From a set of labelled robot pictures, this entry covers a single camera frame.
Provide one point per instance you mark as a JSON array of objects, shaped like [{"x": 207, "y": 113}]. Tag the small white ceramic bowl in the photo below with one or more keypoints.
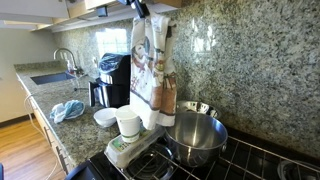
[{"x": 105, "y": 116}]

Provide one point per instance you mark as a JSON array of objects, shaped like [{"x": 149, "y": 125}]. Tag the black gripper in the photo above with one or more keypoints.
[{"x": 126, "y": 2}]

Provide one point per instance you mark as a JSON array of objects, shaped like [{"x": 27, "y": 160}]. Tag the patterned kitchen towel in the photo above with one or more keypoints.
[{"x": 153, "y": 76}]

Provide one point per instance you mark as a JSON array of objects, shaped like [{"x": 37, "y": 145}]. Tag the chrome sink faucet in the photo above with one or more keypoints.
[{"x": 68, "y": 60}]

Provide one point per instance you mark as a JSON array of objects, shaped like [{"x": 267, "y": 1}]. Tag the black under-cabinet box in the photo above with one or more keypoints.
[{"x": 102, "y": 11}]

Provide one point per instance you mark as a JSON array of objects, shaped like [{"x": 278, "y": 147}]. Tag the steel pot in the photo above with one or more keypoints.
[{"x": 296, "y": 170}]

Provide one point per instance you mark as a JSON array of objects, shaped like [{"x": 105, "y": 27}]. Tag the black steel air fryer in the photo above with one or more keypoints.
[{"x": 113, "y": 80}]

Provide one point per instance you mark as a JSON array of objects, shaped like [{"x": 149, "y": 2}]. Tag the black coil burner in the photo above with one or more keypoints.
[{"x": 148, "y": 165}]

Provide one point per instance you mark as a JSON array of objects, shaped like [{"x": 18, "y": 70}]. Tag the kitchen sink basin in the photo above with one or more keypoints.
[{"x": 51, "y": 78}]

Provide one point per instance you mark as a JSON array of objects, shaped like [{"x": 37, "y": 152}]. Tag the egg carton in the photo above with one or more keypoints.
[{"x": 133, "y": 150}]

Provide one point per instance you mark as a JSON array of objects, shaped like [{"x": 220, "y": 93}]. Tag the black electric stove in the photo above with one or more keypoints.
[{"x": 100, "y": 166}]

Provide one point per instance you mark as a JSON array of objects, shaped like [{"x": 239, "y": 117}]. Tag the wooden base cabinet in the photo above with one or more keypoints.
[{"x": 63, "y": 156}]

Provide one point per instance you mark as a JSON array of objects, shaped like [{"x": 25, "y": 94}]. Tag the light blue cloth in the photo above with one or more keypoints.
[{"x": 68, "y": 110}]

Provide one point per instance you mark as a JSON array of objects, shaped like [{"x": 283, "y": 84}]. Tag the large steel mixing bowl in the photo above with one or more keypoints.
[{"x": 200, "y": 136}]

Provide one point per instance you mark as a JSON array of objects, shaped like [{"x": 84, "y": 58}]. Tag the white paper cup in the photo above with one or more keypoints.
[{"x": 128, "y": 125}]

